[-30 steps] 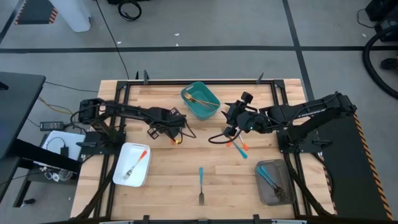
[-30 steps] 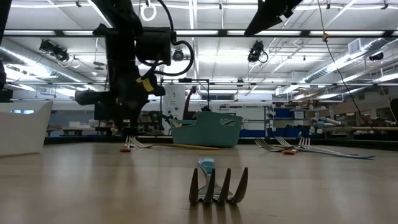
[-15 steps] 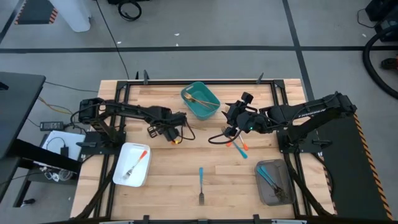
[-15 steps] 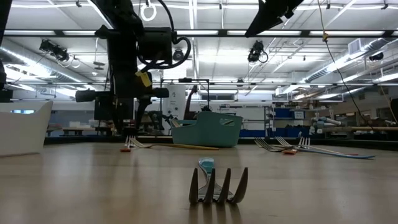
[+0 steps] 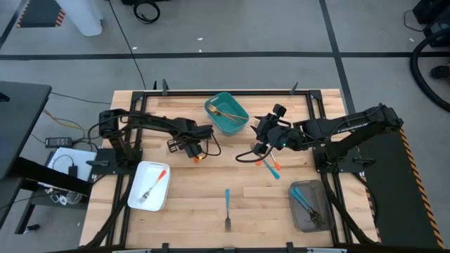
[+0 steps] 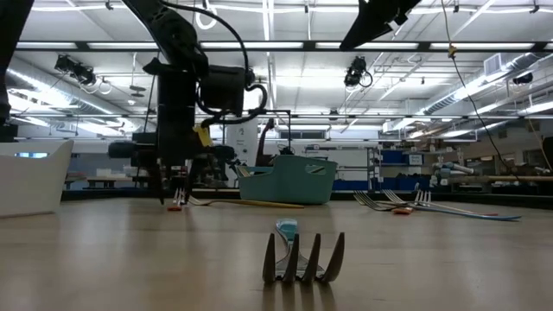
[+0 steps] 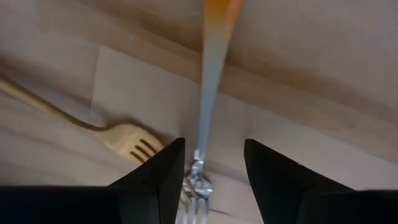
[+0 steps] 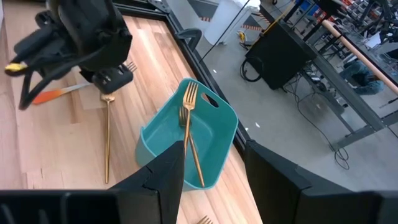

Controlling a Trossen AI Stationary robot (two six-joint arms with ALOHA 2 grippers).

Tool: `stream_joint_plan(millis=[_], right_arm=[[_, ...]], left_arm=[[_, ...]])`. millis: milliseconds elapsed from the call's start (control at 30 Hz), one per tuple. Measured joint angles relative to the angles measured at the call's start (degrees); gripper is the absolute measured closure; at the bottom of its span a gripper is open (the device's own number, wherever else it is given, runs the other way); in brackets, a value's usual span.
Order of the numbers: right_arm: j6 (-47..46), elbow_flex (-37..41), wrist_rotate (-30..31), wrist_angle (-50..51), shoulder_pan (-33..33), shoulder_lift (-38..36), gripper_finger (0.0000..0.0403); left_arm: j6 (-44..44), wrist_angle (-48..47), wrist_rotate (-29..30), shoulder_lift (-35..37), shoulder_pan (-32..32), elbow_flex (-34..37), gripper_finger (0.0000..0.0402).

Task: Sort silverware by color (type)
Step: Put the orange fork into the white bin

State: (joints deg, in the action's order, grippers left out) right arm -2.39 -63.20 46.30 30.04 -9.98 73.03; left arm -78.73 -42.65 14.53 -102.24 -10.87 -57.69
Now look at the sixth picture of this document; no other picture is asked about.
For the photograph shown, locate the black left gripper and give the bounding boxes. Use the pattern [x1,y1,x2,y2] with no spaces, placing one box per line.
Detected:
[107,64,237,206]

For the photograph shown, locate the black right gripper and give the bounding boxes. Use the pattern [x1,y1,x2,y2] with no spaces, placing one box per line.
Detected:
[340,0,423,52]

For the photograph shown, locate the orange-handled silver fork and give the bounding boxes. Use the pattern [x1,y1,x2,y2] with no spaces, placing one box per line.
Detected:
[391,188,434,216]
[167,186,188,213]
[388,189,499,217]

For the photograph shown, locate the teal plastic bin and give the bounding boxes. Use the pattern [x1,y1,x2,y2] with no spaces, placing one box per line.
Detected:
[236,154,339,206]

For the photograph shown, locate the blue-handled dark fork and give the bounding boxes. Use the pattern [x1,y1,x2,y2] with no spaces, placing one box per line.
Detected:
[262,218,346,285]

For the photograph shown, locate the white plastic bin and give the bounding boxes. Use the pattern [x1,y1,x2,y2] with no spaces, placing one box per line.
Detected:
[0,138,75,219]

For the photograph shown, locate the forks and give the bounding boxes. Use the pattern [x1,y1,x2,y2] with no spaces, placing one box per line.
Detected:
[382,188,523,222]

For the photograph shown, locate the black light bar beam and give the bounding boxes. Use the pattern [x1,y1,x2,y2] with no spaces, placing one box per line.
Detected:
[15,41,553,53]

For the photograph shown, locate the white cabinet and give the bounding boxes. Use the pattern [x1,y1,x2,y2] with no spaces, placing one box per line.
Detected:
[226,123,259,168]

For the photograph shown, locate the wooden table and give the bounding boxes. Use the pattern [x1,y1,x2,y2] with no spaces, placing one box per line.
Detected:
[64,175,155,190]

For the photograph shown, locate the blue storage bin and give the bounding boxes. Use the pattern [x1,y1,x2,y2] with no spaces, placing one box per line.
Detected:
[339,180,369,192]
[379,176,429,192]
[379,149,407,165]

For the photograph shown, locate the white air vent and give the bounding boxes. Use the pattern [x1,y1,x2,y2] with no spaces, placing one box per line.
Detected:
[483,53,504,78]

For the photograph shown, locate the white cylindrical device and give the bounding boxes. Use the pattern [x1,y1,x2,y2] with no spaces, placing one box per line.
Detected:
[431,162,475,181]

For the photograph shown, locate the wooden workbench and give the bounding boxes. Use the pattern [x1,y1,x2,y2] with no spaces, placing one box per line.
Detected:
[447,175,553,183]

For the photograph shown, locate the black hanging camera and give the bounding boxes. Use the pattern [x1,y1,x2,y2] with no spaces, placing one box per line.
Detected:
[343,54,374,90]

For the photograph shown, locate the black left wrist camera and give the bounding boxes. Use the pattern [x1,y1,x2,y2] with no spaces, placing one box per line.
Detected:
[200,64,256,118]

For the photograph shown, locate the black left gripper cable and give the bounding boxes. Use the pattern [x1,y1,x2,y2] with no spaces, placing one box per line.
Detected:
[157,0,270,129]

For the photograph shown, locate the black hanging cable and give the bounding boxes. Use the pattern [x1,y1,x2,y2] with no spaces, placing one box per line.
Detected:
[440,0,522,181]

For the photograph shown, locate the white cable ring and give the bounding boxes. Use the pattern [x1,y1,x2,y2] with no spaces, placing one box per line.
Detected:
[194,3,219,31]

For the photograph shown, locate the silver air duct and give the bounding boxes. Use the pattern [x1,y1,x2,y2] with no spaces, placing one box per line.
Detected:
[416,51,553,116]
[8,60,146,130]

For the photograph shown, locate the black aluminium table frame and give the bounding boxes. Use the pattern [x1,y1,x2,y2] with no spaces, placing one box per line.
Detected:
[62,188,553,211]

